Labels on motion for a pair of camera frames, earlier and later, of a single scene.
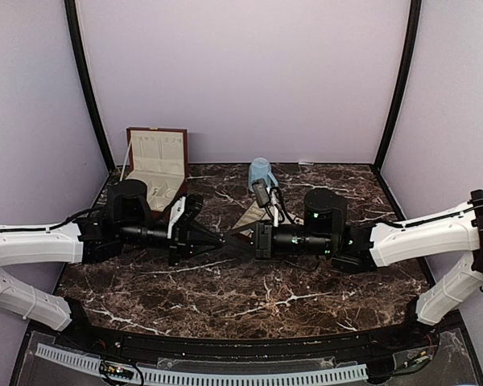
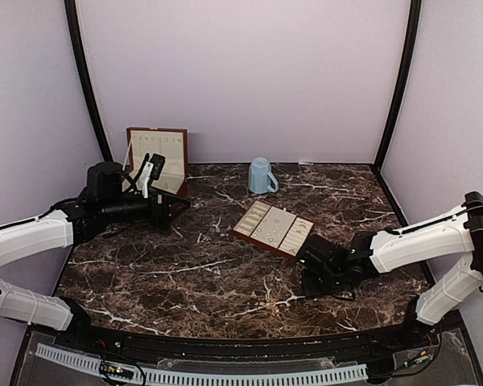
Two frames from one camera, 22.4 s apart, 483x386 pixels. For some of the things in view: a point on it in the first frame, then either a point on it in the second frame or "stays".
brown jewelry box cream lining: [158, 157] stays
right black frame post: [411, 43] stays
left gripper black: [183, 238] → [162, 217]
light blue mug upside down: [260, 169] stays
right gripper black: [263, 241] → [309, 288]
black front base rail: [415, 335] stays
